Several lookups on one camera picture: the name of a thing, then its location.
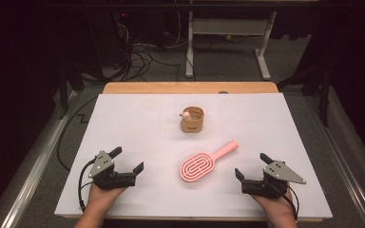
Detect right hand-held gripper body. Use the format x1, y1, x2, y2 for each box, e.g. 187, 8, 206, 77
240, 160, 308, 200

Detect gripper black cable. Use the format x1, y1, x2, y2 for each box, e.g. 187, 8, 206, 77
275, 181, 300, 221
77, 158, 97, 212

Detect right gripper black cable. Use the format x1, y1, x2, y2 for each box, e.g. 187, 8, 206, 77
275, 181, 300, 221

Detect round wooden holder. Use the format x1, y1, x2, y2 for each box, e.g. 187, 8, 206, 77
180, 106, 205, 134

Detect metal floor rail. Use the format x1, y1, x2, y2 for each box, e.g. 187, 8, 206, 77
0, 90, 79, 228
306, 94, 365, 228

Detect wooden table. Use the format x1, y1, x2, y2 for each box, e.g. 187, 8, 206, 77
61, 81, 325, 223

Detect small beige figurine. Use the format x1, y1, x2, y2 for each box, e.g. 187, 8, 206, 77
180, 108, 193, 122

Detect tangle of black cables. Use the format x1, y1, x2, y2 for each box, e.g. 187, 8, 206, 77
112, 12, 183, 82

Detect long black floor cable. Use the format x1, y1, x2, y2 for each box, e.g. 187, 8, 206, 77
56, 94, 100, 172

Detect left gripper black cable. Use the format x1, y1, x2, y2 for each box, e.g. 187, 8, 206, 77
77, 158, 97, 212

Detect white-framed desk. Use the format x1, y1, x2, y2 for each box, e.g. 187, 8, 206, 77
184, 0, 279, 81

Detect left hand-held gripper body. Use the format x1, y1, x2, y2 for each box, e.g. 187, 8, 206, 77
87, 150, 138, 191

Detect pink hairbrush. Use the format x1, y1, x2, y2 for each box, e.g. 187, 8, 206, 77
179, 140, 240, 183

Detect black metal stand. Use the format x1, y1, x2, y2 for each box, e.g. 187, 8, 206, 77
56, 58, 85, 121
277, 61, 332, 128

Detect white table sheet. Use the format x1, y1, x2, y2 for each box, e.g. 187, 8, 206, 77
54, 92, 334, 219

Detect person's right hand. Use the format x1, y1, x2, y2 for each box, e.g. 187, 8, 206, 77
250, 187, 297, 220

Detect person's left hand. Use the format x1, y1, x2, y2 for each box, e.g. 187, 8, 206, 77
86, 182, 128, 214

